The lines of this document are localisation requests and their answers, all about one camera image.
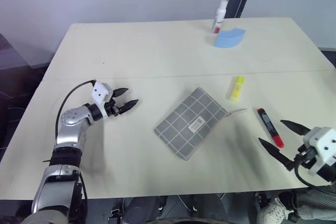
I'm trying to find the white spray bottle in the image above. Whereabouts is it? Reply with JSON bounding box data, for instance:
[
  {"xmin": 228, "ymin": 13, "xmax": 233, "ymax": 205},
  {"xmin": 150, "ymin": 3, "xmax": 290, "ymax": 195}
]
[{"xmin": 211, "ymin": 0, "xmax": 229, "ymax": 36}]

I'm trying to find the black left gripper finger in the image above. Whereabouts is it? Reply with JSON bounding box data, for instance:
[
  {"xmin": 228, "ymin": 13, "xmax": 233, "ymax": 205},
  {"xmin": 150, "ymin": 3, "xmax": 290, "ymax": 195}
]
[
  {"xmin": 118, "ymin": 99, "xmax": 140, "ymax": 115},
  {"xmin": 113, "ymin": 87, "xmax": 130, "ymax": 98}
]

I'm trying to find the grey checked pouch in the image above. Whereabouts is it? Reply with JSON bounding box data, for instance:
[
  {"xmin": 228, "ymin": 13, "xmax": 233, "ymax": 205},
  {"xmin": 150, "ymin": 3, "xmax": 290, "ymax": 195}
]
[{"xmin": 152, "ymin": 87, "xmax": 248, "ymax": 162}]

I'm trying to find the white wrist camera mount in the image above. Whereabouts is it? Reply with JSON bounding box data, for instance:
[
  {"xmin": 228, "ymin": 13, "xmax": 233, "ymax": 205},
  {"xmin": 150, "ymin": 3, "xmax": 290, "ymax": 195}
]
[
  {"xmin": 91, "ymin": 81, "xmax": 114, "ymax": 119},
  {"xmin": 302, "ymin": 126, "xmax": 336, "ymax": 176}
]

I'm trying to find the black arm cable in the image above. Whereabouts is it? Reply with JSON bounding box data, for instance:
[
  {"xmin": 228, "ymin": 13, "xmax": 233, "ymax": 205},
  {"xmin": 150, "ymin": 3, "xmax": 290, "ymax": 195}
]
[
  {"xmin": 55, "ymin": 79, "xmax": 97, "ymax": 143},
  {"xmin": 293, "ymin": 164, "xmax": 332, "ymax": 189}
]

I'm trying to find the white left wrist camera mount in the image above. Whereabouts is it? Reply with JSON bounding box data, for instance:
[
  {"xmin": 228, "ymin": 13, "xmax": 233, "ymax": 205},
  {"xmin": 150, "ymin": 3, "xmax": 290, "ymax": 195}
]
[{"xmin": 91, "ymin": 81, "xmax": 114, "ymax": 119}]

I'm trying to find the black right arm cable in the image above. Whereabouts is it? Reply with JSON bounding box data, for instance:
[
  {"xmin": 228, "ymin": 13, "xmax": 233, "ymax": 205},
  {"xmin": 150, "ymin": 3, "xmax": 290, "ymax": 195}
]
[{"xmin": 293, "ymin": 164, "xmax": 332, "ymax": 189}]

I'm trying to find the white sneaker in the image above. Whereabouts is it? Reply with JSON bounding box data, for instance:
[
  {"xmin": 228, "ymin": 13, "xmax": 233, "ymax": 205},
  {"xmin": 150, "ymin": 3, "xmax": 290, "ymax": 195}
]
[{"xmin": 256, "ymin": 197, "xmax": 295, "ymax": 224}]

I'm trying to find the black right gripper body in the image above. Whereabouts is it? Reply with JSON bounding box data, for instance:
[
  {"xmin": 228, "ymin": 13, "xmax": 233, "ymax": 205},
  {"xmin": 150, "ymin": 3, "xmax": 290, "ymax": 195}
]
[{"xmin": 292, "ymin": 143, "xmax": 320, "ymax": 170}]

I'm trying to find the dark rounded shape under table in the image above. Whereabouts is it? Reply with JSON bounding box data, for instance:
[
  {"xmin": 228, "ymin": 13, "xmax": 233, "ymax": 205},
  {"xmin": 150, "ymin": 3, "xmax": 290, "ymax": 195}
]
[{"xmin": 115, "ymin": 194, "xmax": 257, "ymax": 224}]

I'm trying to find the grey low cabinet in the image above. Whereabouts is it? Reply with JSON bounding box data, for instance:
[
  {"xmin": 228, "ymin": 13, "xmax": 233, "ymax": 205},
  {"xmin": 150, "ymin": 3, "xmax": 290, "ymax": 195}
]
[{"xmin": 0, "ymin": 33, "xmax": 51, "ymax": 70}]

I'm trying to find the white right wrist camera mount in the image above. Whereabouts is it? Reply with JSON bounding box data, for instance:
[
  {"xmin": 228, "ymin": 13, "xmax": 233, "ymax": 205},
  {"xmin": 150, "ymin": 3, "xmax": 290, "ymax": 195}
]
[{"xmin": 302, "ymin": 126, "xmax": 336, "ymax": 176}]

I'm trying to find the blue cloth piece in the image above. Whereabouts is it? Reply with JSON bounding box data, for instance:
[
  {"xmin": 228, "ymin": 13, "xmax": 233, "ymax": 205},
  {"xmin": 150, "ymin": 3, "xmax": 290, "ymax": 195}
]
[{"xmin": 213, "ymin": 27, "xmax": 246, "ymax": 50}]

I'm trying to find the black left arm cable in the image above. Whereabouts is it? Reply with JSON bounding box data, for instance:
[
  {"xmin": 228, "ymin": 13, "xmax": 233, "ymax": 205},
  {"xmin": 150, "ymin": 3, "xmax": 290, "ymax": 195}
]
[{"xmin": 55, "ymin": 79, "xmax": 97, "ymax": 143}]

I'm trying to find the grey striped trouser leg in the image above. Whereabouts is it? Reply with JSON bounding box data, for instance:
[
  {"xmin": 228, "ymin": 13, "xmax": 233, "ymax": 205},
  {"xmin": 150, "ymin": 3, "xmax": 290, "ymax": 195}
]
[{"xmin": 293, "ymin": 184, "xmax": 336, "ymax": 221}]

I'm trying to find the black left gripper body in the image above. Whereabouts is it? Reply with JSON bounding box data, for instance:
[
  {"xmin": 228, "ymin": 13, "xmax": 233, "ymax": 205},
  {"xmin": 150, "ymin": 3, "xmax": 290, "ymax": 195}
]
[{"xmin": 104, "ymin": 90, "xmax": 124, "ymax": 117}]

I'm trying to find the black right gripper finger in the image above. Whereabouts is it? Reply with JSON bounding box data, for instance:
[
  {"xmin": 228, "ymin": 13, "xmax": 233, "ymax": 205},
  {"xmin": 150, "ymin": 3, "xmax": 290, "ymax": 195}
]
[
  {"xmin": 258, "ymin": 137, "xmax": 295, "ymax": 172},
  {"xmin": 280, "ymin": 120, "xmax": 312, "ymax": 136}
]

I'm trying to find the red and black marker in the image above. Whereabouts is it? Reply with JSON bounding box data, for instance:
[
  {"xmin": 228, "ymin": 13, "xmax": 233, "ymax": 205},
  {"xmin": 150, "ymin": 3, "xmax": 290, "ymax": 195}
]
[{"xmin": 256, "ymin": 107, "xmax": 285, "ymax": 148}]

